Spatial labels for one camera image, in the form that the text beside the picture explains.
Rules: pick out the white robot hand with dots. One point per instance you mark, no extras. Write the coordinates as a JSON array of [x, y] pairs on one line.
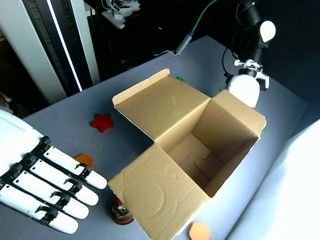
[[20, 150], [243, 88]]

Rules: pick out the brown and white cardboard box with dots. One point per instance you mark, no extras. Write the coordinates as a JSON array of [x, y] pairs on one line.
[[160, 107]]

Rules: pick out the chocolate toy cake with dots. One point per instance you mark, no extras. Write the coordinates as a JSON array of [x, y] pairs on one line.
[[121, 216]]

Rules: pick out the green toy brick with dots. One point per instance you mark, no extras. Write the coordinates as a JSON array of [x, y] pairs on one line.
[[180, 79], [264, 129]]

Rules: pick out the grey table cloth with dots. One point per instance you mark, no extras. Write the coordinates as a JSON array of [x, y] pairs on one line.
[[75, 112]]

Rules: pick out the orange hexagon block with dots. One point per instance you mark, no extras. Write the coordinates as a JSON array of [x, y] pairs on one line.
[[199, 231], [86, 160]]

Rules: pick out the red star block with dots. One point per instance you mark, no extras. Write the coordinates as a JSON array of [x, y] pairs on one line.
[[102, 122]]

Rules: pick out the white backdrop sheet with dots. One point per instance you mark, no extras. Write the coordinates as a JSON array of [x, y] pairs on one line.
[[287, 187]]

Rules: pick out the glowing white light strip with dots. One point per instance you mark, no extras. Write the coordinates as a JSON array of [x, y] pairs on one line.
[[63, 45]]

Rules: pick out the white plastic device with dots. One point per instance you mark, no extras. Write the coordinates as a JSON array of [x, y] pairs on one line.
[[117, 15]]

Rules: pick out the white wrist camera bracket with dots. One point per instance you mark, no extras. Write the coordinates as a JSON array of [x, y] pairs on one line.
[[265, 81]]

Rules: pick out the white frame panel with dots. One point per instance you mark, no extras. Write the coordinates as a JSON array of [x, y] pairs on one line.
[[25, 37]]

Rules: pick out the white upright post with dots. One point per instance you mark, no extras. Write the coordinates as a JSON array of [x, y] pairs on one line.
[[86, 42]]

